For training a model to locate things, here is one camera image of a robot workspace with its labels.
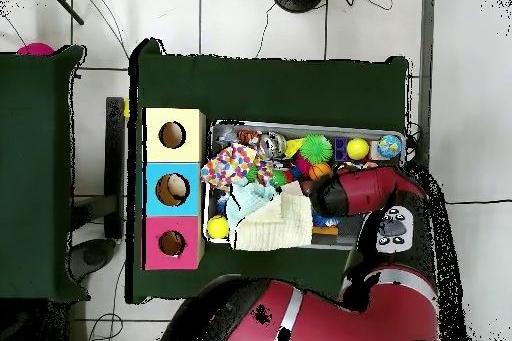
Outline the magenta bowl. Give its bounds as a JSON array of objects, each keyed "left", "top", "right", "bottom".
[{"left": 17, "top": 42, "right": 57, "bottom": 57}]

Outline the mint green cloth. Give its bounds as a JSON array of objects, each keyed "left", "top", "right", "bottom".
[{"left": 226, "top": 180, "right": 277, "bottom": 226}]

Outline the wooden box with three holes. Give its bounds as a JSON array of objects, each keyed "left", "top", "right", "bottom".
[{"left": 142, "top": 107, "right": 208, "bottom": 272}]

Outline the yellow smiley ball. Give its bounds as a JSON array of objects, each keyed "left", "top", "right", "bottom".
[{"left": 206, "top": 214, "right": 231, "bottom": 240}]

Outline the small green spiky ball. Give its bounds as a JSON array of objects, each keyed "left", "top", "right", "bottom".
[{"left": 300, "top": 134, "right": 333, "bottom": 164}]

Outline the orange basketball toy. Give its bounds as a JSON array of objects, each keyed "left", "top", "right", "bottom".
[{"left": 309, "top": 163, "right": 333, "bottom": 182}]

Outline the black rod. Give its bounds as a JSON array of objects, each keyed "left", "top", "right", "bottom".
[{"left": 41, "top": 0, "right": 85, "bottom": 26}]

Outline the side table with green cloth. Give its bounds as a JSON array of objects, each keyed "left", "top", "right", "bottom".
[{"left": 0, "top": 44, "right": 88, "bottom": 302}]

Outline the clear shallow mesh bin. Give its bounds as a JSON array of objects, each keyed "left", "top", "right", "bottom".
[{"left": 205, "top": 122, "right": 405, "bottom": 253}]

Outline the blue globe ball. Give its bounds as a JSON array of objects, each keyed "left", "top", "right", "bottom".
[{"left": 377, "top": 134, "right": 403, "bottom": 159}]

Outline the plain yellow ball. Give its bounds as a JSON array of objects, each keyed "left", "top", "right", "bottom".
[{"left": 346, "top": 137, "right": 371, "bottom": 161}]

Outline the polka dot colourful cloth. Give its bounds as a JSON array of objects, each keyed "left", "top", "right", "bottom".
[{"left": 199, "top": 144, "right": 259, "bottom": 190}]

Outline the cream yellow cloth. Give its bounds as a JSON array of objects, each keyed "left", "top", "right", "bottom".
[{"left": 231, "top": 192, "right": 313, "bottom": 253}]

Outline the crushed silver can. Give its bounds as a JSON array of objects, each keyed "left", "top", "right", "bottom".
[{"left": 259, "top": 132, "right": 288, "bottom": 158}]

